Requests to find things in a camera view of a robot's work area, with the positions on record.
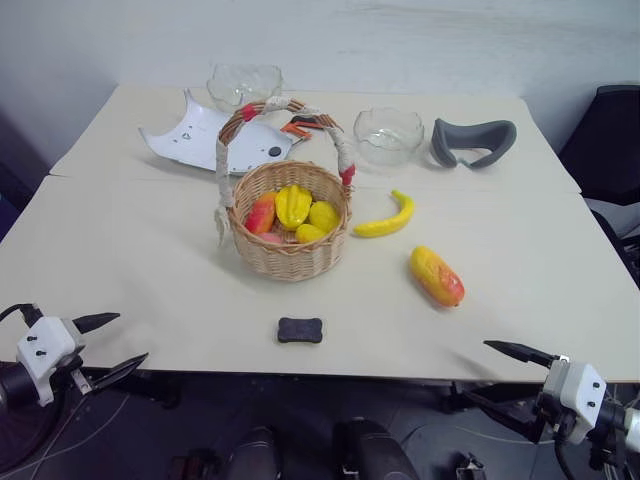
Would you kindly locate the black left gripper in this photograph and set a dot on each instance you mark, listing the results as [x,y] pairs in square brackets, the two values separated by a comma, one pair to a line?
[82,382]

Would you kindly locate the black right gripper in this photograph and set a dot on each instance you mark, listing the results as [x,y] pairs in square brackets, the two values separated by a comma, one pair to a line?
[550,415]

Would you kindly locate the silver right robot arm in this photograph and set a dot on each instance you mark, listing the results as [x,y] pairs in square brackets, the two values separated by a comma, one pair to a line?
[622,420]

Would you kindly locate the red orange mango in basket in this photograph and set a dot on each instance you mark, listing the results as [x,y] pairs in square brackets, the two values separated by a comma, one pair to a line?
[261,214]

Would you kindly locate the yellow orange mango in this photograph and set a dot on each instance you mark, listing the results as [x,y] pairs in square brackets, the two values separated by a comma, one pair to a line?
[435,275]

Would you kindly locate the dark rounded shape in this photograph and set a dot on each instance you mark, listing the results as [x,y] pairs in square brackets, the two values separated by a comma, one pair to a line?
[255,452]
[372,450]

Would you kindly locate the black eraser block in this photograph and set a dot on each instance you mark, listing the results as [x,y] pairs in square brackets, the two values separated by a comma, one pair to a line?
[299,331]

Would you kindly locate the pink peach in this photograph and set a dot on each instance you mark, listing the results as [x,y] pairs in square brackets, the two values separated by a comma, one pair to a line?
[271,237]

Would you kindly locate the yellow banana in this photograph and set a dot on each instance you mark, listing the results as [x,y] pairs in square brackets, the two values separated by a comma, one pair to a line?
[387,225]

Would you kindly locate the white plastic panel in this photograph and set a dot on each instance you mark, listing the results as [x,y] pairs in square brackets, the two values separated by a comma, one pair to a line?
[200,135]

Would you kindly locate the small yellow lemon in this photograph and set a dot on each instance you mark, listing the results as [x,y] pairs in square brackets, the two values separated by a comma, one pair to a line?
[309,233]

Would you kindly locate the yellow bell pepper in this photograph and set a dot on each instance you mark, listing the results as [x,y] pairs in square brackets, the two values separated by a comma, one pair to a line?
[293,206]

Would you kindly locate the grey headset face pad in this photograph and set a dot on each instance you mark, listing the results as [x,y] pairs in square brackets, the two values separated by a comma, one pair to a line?
[495,132]

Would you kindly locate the large yellow lemon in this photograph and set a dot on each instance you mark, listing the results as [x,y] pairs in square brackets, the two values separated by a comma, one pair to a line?
[325,215]

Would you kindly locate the black chair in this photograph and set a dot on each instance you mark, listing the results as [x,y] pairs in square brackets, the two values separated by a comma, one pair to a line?
[607,145]

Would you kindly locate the clear glass bowl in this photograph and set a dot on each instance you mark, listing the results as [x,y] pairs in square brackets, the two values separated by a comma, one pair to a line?
[389,137]
[245,87]

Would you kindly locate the orange and black tool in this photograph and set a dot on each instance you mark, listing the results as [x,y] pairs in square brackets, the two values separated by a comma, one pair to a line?
[300,122]

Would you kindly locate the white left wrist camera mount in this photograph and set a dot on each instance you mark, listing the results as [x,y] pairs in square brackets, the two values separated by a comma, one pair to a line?
[42,345]

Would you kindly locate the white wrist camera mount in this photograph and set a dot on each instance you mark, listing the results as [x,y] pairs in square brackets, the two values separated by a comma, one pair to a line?
[42,345]
[577,395]

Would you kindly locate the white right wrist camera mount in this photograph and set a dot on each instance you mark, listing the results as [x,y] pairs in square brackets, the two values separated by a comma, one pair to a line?
[577,395]

